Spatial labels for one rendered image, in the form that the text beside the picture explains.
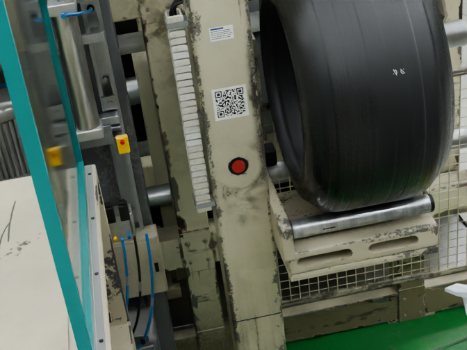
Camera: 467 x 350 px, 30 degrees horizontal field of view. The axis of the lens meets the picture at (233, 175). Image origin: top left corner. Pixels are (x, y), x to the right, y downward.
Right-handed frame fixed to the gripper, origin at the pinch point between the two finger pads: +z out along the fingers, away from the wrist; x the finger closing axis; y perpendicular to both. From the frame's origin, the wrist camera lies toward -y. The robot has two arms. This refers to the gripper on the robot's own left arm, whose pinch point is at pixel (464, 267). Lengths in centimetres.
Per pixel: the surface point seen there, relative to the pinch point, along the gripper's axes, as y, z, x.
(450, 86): -22.7, 19.4, 27.1
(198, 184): 3, 67, 2
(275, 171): 11, 68, 32
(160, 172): 35, 130, 49
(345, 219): 12.3, 40.4, 22.1
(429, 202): 10.0, 27.6, 37.7
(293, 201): 21, 66, 37
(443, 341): 94, 52, 100
